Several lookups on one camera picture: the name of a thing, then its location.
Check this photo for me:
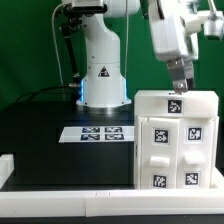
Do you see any white hanging cable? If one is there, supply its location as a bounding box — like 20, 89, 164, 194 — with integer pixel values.
50, 2, 72, 102

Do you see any black cable on table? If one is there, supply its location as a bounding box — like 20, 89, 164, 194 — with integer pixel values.
15, 83, 83, 103

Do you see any white fiducial marker sheet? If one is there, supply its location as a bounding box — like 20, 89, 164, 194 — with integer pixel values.
59, 126, 134, 143

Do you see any white cabinet top block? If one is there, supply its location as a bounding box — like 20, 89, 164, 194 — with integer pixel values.
134, 90, 219, 118

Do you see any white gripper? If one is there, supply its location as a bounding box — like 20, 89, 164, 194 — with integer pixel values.
148, 0, 198, 93

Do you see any white cabinet body frame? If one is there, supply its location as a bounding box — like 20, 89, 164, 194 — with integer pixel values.
134, 116, 219, 189

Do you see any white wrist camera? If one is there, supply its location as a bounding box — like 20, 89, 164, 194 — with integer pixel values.
186, 0, 224, 42

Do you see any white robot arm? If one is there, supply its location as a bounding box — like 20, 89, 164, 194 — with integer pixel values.
62, 0, 198, 114

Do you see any white table border rail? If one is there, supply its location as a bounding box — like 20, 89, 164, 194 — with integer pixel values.
0, 168, 224, 218

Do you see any white left corner rail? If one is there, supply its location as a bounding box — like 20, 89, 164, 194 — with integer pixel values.
0, 154, 14, 189

